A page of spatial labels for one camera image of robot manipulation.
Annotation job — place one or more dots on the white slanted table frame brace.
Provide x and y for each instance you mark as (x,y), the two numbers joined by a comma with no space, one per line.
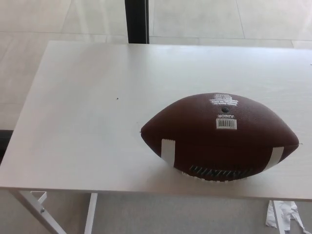
(41,213)

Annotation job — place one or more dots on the white metal table leg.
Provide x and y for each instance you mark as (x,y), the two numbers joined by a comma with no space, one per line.
(90,214)
(278,217)

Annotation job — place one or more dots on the black vertical pillar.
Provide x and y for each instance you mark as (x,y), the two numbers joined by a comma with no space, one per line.
(136,19)

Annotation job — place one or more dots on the brown junior american football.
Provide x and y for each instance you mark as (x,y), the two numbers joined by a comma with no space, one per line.
(207,136)

